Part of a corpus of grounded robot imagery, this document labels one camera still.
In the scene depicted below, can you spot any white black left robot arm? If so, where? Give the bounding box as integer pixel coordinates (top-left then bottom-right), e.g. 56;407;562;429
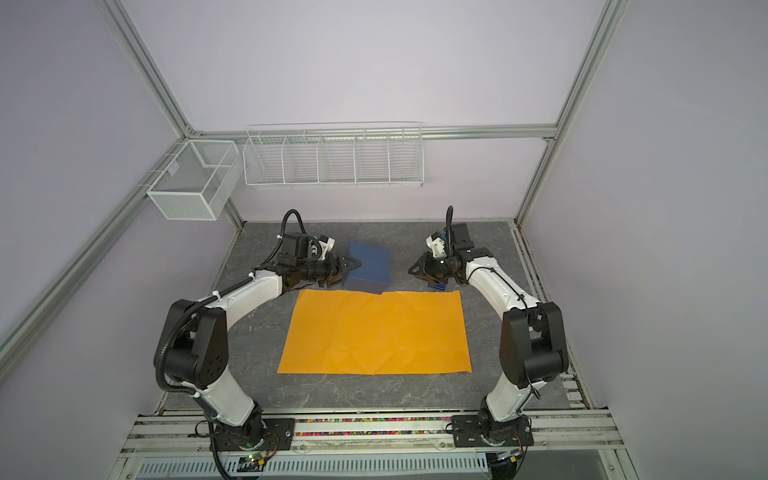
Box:
153;209;362;430

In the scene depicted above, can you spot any white mesh side basket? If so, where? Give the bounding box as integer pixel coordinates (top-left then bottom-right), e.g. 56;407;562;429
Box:
147;140;244;221

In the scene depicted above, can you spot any orange wrapping paper sheet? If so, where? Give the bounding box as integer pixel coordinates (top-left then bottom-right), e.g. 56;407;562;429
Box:
277;290;472;376

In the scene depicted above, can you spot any aluminium front rail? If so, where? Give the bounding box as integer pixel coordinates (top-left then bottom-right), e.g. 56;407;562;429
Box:
119;410;626;458

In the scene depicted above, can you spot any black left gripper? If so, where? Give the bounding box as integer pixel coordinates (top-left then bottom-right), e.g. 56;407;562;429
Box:
298;251;361;288

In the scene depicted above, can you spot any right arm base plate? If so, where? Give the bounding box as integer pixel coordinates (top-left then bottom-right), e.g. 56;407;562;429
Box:
449;411;534;448

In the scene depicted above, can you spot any aluminium corner frame post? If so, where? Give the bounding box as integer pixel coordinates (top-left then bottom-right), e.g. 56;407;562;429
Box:
95;0;196;139

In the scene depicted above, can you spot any white vented cable duct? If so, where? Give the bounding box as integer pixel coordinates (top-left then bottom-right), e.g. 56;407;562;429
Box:
132;452;490;479

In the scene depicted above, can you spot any blue gift box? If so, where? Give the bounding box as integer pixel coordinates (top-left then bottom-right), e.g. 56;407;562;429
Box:
342;241;391;294

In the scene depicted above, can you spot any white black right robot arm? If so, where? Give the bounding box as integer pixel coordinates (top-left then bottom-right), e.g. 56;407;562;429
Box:
408;206;570;443

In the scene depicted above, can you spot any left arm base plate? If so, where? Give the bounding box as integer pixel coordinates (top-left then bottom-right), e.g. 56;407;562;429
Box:
212;417;296;452

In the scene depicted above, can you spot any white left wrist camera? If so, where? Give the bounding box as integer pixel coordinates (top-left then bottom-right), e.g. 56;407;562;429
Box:
315;235;335;260

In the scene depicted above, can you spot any white wire wall shelf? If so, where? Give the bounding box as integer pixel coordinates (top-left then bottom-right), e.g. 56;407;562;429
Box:
243;122;425;188

